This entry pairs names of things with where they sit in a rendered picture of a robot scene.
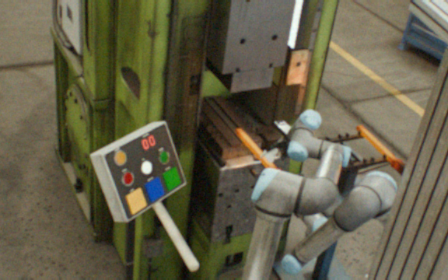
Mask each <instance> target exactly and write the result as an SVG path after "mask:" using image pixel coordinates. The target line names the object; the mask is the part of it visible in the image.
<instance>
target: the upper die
mask: <svg viewBox="0 0 448 280"><path fill-rule="evenodd" d="M205 67H207V68H208V69H209V70H210V72H211V73H212V74H213V75H214V76H215V77H216V78H217V79H218V80H219V81H220V82H221V83H222V84H223V85H224V86H225V88H226V89H227V90H228V91H230V92H231V93H235V92H241V91H247V90H252V89H263V88H268V87H269V86H271V81H272V75H273V70H275V68H272V67H271V66H269V68H263V69H257V70H250V71H244V72H238V71H237V70H236V72H233V73H226V74H222V73H221V72H220V71H219V70H218V69H217V68H216V67H215V66H214V65H213V64H212V63H211V62H210V61H209V60H208V59H207V58H205Z"/></svg>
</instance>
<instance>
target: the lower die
mask: <svg viewBox="0 0 448 280"><path fill-rule="evenodd" d="M209 97H214V100H215V101H216V102H217V103H219V104H220V106H221V107H222V108H223V109H224V111H225V112H226V113H227V114H228V115H229V116H230V117H231V118H232V119H233V120H234V122H235V123H236V124H237V125H238V126H239V128H242V129H243V130H244V131H245V134H246V135H247V136H248V137H249V138H250V139H252V140H253V141H254V144H255V145H256V146H257V147H258V148H260V147H261V139H260V137H259V136H258V135H257V136H255V135H256V133H255V131H254V130H252V131H250V129H251V127H250V126H249V125H247V126H246V124H247V123H246V122H245V120H242V119H243V118H242V117H241V116H240V115H238V116H237V112H236V111H234V112H233V109H234V108H233V107H232V106H231V105H230V107H228V106H229V103H227V102H226V100H225V98H224V97H223V96H222V95H220V96H213V95H211V96H203V98H201V114H204V115H205V119H209V123H208V120H205V121H204V123H203V128H202V134H203V135H204V136H205V128H206V126H208V125H209V124H212V125H213V129H216V130H217V131H219V133H217V134H216V131H213V132H212V137H211V144H212V147H213V145H214V138H215V136H216V135H221V136H222V139H221V136H217V137H216V138H215V150H216V152H218V153H219V155H220V156H221V157H222V159H223V160H227V159H235V158H238V157H243V156H249V155H250V154H253V152H252V151H250V150H249V149H248V148H247V146H246V145H245V144H244V140H243V139H242V138H241V137H240V136H239V135H238V134H237V133H236V131H235V130H234V129H233V127H232V126H231V125H230V124H228V123H227V122H226V119H225V118H224V117H223V116H222V115H221V114H220V113H219V112H218V111H217V110H216V108H215V107H214V106H213V105H212V104H211V103H210V101H209V100H208V98H209ZM203 120H204V116H200V121H199V126H198V127H199V129H200V130H201V124H202V121H203ZM213 129H212V126H211V125H210V126H208V133H206V138H207V139H208V140H209V139H210V133H211V130H213ZM237 156H238V157H237Z"/></svg>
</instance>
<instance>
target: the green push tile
mask: <svg viewBox="0 0 448 280"><path fill-rule="evenodd" d="M163 179H164V181H165V184H166V187H167V190H168V191H170V190H172V189H173V187H176V186H177V185H179V184H181V182H180V178H179V175H178V172H177V168H176V167H173V168H171V169H170V170H168V171H166V172H165V173H163Z"/></svg>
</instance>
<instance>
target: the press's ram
mask: <svg viewBox="0 0 448 280"><path fill-rule="evenodd" d="M295 3H296V0H212V9H211V17H210V25H209V34H208V49H207V59H208V60H209V61H210V62H211V63H212V64H213V65H214V66H215V67H216V68H217V69H218V70H219V71H220V72H221V73H222V74H226V73H233V72H236V70H237V71H238V72H244V71H250V70H257V69H263V68H269V66H271V67H272V68H275V67H281V66H284V62H285V58H286V53H287V49H288V44H289V36H290V31H291V26H292V18H293V13H294V8H295Z"/></svg>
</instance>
